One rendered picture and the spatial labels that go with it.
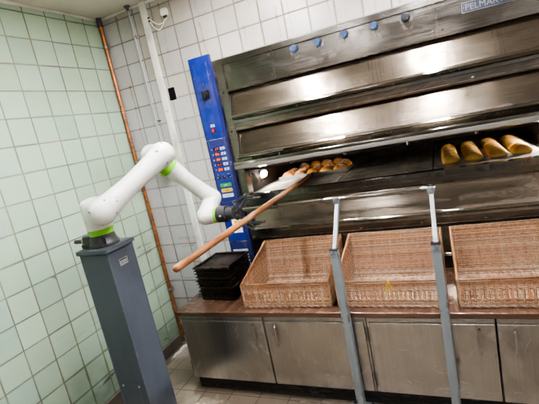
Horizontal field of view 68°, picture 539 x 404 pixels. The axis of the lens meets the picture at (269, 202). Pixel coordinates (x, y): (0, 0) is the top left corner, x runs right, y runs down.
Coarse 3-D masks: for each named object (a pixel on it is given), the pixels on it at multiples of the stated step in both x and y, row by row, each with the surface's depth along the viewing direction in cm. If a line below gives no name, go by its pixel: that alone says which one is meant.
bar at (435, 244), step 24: (384, 192) 208; (408, 192) 203; (432, 192) 198; (336, 216) 214; (432, 216) 192; (336, 240) 206; (336, 264) 203; (336, 288) 206; (360, 384) 215; (456, 384) 195
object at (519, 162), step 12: (444, 168) 231; (456, 168) 226; (468, 168) 224; (480, 168) 222; (492, 168) 220; (504, 168) 218; (348, 180) 256; (360, 180) 248; (372, 180) 246; (384, 180) 243; (396, 180) 240; (408, 180) 238; (264, 192) 276; (276, 192) 272; (300, 192) 265; (312, 192) 262
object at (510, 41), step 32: (480, 32) 209; (512, 32) 202; (352, 64) 236; (384, 64) 228; (416, 64) 221; (448, 64) 214; (480, 64) 208; (256, 96) 261; (288, 96) 251; (320, 96) 240
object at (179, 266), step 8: (296, 184) 268; (288, 192) 253; (272, 200) 229; (264, 208) 218; (248, 216) 201; (240, 224) 191; (224, 232) 178; (232, 232) 184; (216, 240) 170; (200, 248) 160; (208, 248) 164; (192, 256) 154; (200, 256) 159; (176, 264) 147; (184, 264) 149; (176, 272) 146
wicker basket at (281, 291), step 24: (264, 240) 280; (288, 240) 273; (312, 240) 267; (264, 264) 275; (288, 264) 273; (312, 264) 267; (240, 288) 241; (264, 288) 235; (288, 288) 230; (312, 288) 224
